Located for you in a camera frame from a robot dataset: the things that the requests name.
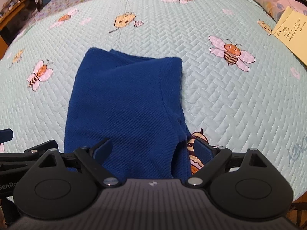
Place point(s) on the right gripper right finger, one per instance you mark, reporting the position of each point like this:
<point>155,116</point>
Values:
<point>214,162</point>

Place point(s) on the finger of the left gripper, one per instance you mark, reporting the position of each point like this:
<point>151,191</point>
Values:
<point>6,135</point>

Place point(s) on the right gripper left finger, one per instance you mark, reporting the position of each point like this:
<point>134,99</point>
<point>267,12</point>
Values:
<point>93,158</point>

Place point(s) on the blue knit sweater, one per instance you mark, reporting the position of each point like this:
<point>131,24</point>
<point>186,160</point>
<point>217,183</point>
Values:
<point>136,103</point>

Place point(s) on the bee pattern quilted bedspread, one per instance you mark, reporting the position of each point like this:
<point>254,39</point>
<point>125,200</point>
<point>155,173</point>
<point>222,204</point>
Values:
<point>241,86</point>

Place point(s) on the yellow paper sheet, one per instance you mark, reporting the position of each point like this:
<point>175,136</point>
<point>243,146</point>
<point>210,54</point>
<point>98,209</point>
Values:
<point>291,31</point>

